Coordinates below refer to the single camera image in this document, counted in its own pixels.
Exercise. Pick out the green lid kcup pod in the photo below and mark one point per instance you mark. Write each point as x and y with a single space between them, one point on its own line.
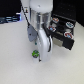
35 54

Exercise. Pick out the black kcup holder drawer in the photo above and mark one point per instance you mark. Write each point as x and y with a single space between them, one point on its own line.
61 28

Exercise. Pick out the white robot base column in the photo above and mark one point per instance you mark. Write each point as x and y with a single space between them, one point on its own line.
25 4

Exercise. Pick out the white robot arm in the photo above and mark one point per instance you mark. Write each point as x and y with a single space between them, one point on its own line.
39 17

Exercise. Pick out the red lid kcup middle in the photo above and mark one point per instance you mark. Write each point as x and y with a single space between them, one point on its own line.
67 33

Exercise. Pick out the red lid kcup left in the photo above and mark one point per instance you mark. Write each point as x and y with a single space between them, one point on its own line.
54 20

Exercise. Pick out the black monitor on left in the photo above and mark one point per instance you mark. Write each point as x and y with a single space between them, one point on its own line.
10 11

